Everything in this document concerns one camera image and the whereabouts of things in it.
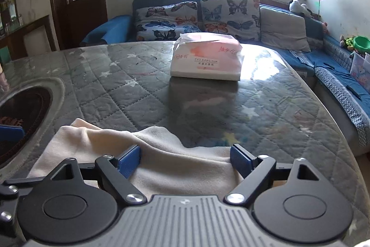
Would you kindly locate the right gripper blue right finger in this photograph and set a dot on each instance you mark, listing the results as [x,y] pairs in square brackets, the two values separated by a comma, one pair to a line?
[242,160]

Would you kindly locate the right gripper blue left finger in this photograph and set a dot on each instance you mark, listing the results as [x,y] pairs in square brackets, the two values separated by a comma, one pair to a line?
[128,161]

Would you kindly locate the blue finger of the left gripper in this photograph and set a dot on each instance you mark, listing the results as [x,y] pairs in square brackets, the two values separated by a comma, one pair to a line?
[11,133]

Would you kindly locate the cream white sweater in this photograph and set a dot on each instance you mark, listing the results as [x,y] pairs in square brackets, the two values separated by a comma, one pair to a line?
[159,163]

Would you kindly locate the round black induction cooktop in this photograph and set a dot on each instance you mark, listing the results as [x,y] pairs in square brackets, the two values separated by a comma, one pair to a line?
[26,109]

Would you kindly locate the grey quilted star tablecloth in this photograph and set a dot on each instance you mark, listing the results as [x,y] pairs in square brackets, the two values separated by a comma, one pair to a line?
[271,110]

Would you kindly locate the pink white tissue pack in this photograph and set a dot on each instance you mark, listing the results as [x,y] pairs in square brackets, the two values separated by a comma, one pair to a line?
[207,56]

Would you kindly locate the plain grey cushion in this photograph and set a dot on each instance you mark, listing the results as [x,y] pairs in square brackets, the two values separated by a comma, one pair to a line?
[283,30]

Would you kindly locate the left butterfly print cushion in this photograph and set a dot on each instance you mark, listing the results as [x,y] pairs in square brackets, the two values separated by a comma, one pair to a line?
[166,23]

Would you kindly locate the butterfly print cushion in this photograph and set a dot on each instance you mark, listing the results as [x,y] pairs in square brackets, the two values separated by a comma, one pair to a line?
[238,18]
[166,23]

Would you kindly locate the right butterfly print cushion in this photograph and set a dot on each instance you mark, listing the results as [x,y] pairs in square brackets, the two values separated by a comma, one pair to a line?
[238,18]

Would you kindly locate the clear plastic storage box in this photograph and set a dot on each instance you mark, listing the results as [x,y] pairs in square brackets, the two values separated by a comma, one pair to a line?
[360,70]

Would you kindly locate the panda plush toy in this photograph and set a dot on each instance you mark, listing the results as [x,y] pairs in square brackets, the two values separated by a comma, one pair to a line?
[299,9]

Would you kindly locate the green plastic bowl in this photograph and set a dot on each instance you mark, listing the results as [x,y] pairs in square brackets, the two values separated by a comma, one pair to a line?
[361,43]

